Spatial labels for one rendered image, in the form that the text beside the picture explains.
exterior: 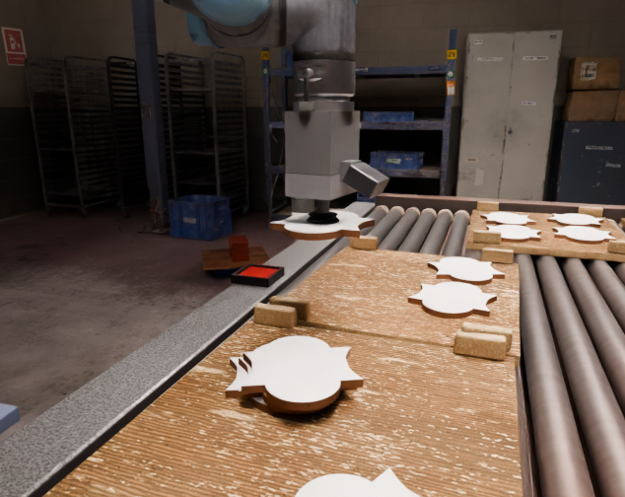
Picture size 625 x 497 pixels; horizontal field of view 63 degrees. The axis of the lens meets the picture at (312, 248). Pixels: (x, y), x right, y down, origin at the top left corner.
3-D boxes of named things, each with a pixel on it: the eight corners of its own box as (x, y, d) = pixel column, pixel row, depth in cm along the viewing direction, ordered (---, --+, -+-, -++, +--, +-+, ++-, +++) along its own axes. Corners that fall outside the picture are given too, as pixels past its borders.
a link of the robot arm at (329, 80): (365, 63, 62) (335, 57, 56) (364, 102, 64) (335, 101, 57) (312, 65, 66) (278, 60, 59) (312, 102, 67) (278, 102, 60)
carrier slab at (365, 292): (260, 324, 74) (260, 314, 73) (346, 252, 111) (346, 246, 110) (519, 367, 62) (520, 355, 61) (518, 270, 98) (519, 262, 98)
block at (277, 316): (252, 323, 70) (252, 306, 69) (258, 319, 72) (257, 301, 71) (293, 330, 68) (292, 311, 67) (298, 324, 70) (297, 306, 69)
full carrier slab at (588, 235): (466, 248, 113) (467, 230, 112) (472, 214, 151) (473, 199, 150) (646, 264, 102) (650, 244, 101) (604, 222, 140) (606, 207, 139)
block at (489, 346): (452, 354, 61) (454, 333, 61) (453, 348, 63) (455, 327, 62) (505, 362, 59) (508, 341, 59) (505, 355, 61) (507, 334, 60)
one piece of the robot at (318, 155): (372, 75, 54) (368, 225, 58) (399, 79, 61) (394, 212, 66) (276, 78, 59) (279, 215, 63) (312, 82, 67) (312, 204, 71)
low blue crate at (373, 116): (362, 123, 491) (362, 111, 488) (362, 122, 527) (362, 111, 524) (414, 123, 486) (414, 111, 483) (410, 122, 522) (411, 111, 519)
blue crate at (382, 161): (369, 169, 513) (369, 153, 508) (378, 165, 546) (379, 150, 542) (418, 171, 495) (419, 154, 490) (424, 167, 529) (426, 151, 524)
